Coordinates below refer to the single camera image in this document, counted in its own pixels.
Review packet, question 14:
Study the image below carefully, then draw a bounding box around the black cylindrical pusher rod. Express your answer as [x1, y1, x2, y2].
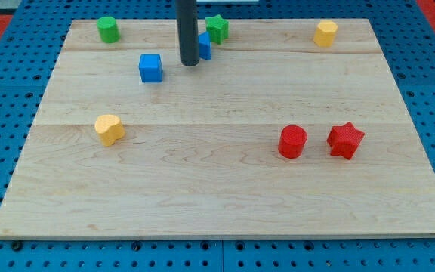
[175, 0, 199, 66]

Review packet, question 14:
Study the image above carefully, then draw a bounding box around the blue cube block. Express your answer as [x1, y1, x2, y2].
[138, 54, 163, 83]

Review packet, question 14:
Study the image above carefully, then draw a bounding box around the green star block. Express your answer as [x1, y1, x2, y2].
[205, 14, 229, 45]

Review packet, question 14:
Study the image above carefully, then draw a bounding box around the blue triangular prism block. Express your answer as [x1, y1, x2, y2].
[198, 32, 211, 60]

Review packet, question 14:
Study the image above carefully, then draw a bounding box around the green cylinder block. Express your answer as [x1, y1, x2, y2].
[97, 16, 120, 43]

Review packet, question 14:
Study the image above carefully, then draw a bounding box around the yellow heart block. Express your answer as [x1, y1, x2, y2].
[94, 114, 125, 147]

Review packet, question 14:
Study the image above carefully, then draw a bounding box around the yellow hexagonal prism block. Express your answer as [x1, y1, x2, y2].
[313, 20, 338, 48]

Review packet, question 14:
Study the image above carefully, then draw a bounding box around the light wooden board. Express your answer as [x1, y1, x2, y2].
[0, 19, 435, 240]

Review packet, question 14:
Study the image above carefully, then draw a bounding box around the red cylinder block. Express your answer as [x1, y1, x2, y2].
[278, 125, 307, 159]

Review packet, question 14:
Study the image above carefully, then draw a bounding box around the red star block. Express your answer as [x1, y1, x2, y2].
[326, 122, 365, 160]

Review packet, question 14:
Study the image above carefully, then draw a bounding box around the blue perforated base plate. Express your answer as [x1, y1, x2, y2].
[0, 1, 435, 271]

